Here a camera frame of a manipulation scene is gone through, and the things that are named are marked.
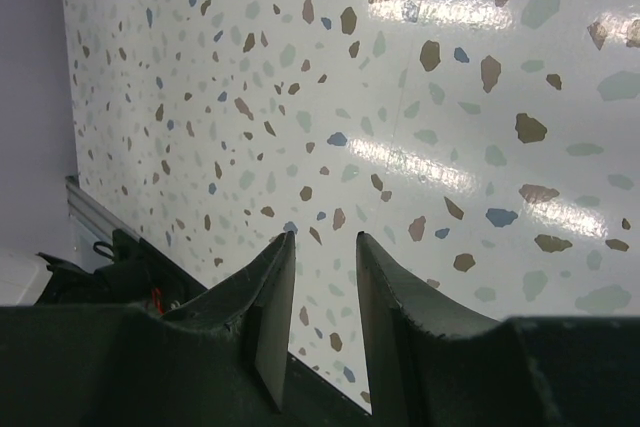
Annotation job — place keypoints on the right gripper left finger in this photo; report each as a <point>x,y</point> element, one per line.
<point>218,360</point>

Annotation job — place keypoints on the aluminium frame rail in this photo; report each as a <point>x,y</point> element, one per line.
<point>104,233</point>

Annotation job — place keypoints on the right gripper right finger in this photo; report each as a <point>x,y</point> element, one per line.
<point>434,362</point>

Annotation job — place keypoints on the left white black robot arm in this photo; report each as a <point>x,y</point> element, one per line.
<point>23,278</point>

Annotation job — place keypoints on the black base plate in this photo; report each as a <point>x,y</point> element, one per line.
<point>152,282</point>

